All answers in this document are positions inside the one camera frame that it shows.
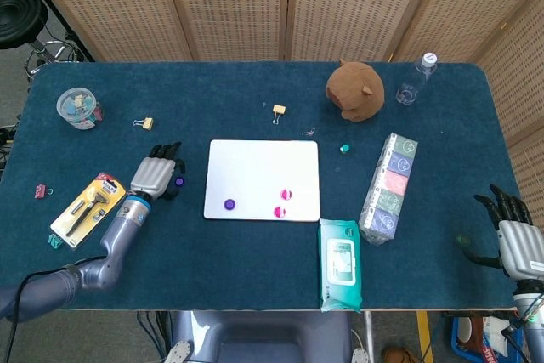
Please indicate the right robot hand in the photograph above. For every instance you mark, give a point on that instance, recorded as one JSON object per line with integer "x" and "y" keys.
{"x": 520, "y": 248}

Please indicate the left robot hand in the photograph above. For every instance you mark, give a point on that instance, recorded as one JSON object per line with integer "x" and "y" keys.
{"x": 153, "y": 176}

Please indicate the purple round magnet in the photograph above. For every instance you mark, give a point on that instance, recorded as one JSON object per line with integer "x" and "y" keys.
{"x": 180, "y": 182}
{"x": 230, "y": 204}

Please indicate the red round magnet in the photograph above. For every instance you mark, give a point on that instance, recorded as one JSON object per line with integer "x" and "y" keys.
{"x": 279, "y": 212}
{"x": 286, "y": 194}

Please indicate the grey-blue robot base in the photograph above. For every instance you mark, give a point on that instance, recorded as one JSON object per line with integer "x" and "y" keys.
{"x": 263, "y": 337}

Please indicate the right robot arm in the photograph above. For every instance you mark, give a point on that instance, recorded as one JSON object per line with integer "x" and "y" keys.
{"x": 533, "y": 337}

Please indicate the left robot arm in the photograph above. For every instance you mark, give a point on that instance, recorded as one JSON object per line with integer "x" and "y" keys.
{"x": 119, "y": 235}

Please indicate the yellow razor blister pack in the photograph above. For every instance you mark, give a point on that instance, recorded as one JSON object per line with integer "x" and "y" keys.
{"x": 89, "y": 210}

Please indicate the multicolour tissue pack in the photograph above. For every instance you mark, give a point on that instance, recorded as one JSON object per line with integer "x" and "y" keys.
{"x": 389, "y": 188}

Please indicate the green wet wipes pack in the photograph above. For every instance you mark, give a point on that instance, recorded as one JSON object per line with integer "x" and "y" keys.
{"x": 340, "y": 265}

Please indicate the yellow binder clip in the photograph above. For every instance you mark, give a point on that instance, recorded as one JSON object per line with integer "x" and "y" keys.
{"x": 278, "y": 110}
{"x": 146, "y": 123}

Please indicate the clear jar of binder clips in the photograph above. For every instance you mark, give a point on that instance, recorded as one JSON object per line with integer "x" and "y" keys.
{"x": 78, "y": 108}

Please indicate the blue storage crate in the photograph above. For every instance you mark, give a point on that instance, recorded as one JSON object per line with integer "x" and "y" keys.
{"x": 472, "y": 337}

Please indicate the white magnetic board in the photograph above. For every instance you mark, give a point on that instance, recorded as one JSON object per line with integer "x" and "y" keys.
{"x": 255, "y": 171}

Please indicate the blue felt table mat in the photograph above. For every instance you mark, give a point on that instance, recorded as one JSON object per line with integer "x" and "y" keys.
{"x": 212, "y": 269}

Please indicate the pink binder clip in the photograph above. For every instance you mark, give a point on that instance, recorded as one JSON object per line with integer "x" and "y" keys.
{"x": 40, "y": 191}

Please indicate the green binder clip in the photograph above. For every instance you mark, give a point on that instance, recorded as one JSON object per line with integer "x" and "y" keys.
{"x": 54, "y": 241}

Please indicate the brown shoe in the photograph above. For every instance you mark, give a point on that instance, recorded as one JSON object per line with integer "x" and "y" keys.
{"x": 397, "y": 355}

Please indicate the small metal paper clip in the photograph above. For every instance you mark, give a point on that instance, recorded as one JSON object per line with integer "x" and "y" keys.
{"x": 310, "y": 131}

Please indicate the metal table leg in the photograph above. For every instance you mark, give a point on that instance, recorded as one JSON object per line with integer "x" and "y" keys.
{"x": 369, "y": 329}

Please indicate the black metal pole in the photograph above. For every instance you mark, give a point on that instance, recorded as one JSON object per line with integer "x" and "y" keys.
{"x": 55, "y": 14}

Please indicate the woven folding screen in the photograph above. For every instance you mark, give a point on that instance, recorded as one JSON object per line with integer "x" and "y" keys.
{"x": 238, "y": 6}

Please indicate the teal round magnet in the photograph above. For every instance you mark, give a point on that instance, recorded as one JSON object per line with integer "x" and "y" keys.
{"x": 345, "y": 149}

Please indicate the clear plastic water bottle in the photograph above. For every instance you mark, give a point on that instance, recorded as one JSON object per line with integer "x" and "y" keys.
{"x": 414, "y": 80}

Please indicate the black round stool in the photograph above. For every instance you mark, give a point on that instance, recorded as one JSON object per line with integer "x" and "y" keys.
{"x": 19, "y": 14}

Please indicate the brown capybara plush toy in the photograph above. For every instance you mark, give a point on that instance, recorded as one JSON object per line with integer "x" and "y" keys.
{"x": 357, "y": 91}

